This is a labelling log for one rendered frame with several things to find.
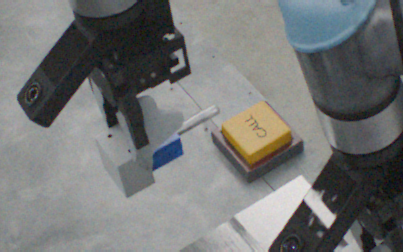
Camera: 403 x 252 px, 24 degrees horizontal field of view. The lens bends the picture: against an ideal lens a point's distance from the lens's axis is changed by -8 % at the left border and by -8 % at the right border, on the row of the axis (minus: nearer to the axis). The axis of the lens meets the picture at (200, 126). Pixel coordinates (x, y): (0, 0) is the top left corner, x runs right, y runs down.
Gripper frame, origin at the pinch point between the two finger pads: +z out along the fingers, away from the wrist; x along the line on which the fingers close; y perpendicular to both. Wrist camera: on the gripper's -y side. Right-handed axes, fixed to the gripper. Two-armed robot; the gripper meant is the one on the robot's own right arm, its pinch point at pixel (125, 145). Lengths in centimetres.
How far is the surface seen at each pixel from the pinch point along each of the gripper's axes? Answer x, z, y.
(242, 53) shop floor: 87, 95, 60
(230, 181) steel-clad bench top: 0.3, 15.1, 10.9
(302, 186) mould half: -11.4, 6.1, 13.5
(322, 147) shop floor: 51, 95, 59
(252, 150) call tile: -0.2, 11.4, 14.1
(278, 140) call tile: -0.5, 11.9, 17.4
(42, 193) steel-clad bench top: 12.5, 15.1, -8.8
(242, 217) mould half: -10.8, 6.1, 6.4
